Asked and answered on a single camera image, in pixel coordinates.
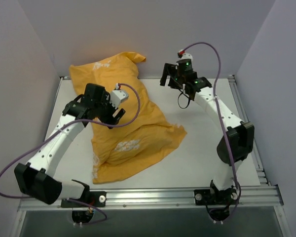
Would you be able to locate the yellow printed pillowcase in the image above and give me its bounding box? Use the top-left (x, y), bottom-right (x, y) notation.
top-left (69, 52), bottom-right (186, 184)

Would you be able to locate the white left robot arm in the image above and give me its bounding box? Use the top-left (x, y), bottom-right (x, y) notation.
top-left (14, 83), bottom-right (129, 207)

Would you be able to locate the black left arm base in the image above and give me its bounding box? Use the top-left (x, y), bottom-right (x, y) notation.
top-left (61, 191), bottom-right (108, 226)

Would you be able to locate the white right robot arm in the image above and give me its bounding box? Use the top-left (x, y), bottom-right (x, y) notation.
top-left (160, 59), bottom-right (255, 204)

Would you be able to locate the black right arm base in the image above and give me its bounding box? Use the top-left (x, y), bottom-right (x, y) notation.
top-left (193, 181), bottom-right (241, 223)

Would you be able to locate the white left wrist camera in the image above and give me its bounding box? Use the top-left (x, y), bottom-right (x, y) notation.
top-left (110, 83), bottom-right (129, 109)

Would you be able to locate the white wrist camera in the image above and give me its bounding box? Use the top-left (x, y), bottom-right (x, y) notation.
top-left (110, 83), bottom-right (129, 109)
top-left (177, 49), bottom-right (193, 65)

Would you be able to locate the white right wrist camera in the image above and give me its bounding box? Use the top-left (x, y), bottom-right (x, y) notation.
top-left (177, 49), bottom-right (193, 65)

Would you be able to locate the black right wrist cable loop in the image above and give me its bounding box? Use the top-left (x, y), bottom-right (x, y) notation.
top-left (177, 90), bottom-right (191, 109)

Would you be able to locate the aluminium table edge rail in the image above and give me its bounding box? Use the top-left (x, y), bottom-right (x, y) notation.
top-left (228, 75), bottom-right (272, 186)

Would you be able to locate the aluminium front frame rail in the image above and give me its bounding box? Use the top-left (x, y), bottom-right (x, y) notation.
top-left (17, 185), bottom-right (284, 212)

